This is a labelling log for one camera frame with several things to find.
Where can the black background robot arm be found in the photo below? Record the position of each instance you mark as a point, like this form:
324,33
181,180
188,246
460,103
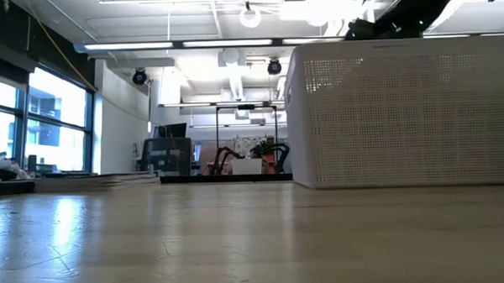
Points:
225,153
282,151

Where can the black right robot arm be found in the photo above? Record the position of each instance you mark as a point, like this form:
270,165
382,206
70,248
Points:
415,9

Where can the white background box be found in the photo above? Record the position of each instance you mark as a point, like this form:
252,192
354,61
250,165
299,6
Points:
246,167

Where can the red background object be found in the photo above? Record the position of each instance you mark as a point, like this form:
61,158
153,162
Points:
269,162

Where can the black round ceiling spotlight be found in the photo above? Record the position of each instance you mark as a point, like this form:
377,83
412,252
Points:
274,67
139,77

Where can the small black background monitor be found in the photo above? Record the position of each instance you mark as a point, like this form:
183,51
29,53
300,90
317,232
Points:
174,131

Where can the dark equipment cart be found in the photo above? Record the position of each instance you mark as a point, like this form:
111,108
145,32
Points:
168,157

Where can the long ceiling light strip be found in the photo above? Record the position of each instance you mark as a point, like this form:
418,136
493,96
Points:
215,43

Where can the white perforated laundry basket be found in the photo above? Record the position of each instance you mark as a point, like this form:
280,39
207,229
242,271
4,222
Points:
403,132

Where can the blue framed window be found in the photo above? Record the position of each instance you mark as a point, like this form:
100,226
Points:
53,98

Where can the black background station frame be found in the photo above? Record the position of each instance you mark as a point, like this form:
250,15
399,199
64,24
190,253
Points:
246,107

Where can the black metal table frame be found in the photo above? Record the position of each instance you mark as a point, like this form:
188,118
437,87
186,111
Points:
224,178

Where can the white ceiling duct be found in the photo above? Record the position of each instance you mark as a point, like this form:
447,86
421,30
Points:
234,75

